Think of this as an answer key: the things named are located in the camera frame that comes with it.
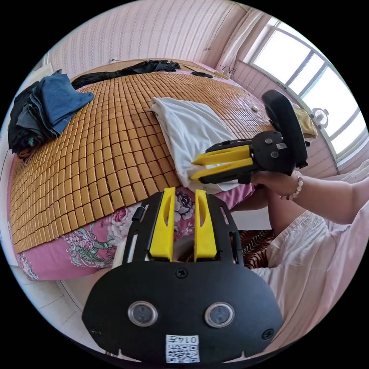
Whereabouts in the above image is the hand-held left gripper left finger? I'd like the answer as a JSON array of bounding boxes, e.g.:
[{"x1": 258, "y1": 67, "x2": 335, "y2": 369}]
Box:
[{"x1": 149, "y1": 187, "x2": 176, "y2": 262}]

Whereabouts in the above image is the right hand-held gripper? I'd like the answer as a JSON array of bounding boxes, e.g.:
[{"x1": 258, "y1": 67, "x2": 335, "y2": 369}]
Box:
[{"x1": 190, "y1": 131, "x2": 293, "y2": 185}]

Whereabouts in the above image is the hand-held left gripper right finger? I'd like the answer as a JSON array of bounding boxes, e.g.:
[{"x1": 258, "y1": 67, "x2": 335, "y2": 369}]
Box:
[{"x1": 194, "y1": 189, "x2": 217, "y2": 263}]

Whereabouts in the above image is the white long sleeve shirt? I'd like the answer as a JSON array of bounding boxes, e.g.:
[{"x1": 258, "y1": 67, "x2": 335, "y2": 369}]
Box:
[{"x1": 151, "y1": 96, "x2": 246, "y2": 193}]

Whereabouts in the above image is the person's right forearm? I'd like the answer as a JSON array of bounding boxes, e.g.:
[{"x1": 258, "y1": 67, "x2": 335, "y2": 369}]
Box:
[{"x1": 281, "y1": 170, "x2": 364, "y2": 226}]

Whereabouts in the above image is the person's right hand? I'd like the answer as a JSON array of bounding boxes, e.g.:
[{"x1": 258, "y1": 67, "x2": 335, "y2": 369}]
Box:
[{"x1": 250, "y1": 170, "x2": 299, "y2": 199}]

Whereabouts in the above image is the striped brown floor mat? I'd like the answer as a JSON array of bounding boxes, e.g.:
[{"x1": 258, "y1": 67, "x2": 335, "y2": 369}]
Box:
[{"x1": 238, "y1": 229, "x2": 275, "y2": 269}]

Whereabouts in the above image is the yellow cloth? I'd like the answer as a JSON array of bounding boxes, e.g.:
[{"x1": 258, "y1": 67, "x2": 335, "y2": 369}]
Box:
[{"x1": 292, "y1": 103, "x2": 319, "y2": 138}]

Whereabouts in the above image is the bed with woven mat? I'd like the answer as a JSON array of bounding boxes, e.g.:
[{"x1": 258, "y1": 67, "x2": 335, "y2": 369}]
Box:
[{"x1": 7, "y1": 59, "x2": 278, "y2": 282}]

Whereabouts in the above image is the person's body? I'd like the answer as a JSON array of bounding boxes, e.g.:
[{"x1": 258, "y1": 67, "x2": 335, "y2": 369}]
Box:
[{"x1": 230, "y1": 160, "x2": 369, "y2": 357}]

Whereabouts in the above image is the small white fan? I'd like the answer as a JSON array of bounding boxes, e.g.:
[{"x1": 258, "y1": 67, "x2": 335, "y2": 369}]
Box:
[{"x1": 310, "y1": 107, "x2": 330, "y2": 130}]

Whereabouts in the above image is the window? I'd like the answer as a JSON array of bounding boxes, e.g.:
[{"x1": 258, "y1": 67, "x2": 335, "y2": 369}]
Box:
[{"x1": 243, "y1": 17, "x2": 368, "y2": 167}]

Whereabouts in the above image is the white curtain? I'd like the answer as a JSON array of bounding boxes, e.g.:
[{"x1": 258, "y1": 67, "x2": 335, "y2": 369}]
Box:
[{"x1": 220, "y1": 8, "x2": 273, "y2": 77}]

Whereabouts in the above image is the black garment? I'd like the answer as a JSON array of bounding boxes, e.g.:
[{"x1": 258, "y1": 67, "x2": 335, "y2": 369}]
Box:
[{"x1": 70, "y1": 59, "x2": 181, "y2": 90}]

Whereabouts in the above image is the pile of clothes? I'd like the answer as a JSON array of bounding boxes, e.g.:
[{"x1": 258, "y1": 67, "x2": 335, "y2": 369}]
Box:
[{"x1": 8, "y1": 70, "x2": 96, "y2": 163}]

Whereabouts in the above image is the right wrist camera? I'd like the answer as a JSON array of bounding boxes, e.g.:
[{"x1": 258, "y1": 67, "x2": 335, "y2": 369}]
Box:
[{"x1": 261, "y1": 89, "x2": 309, "y2": 170}]

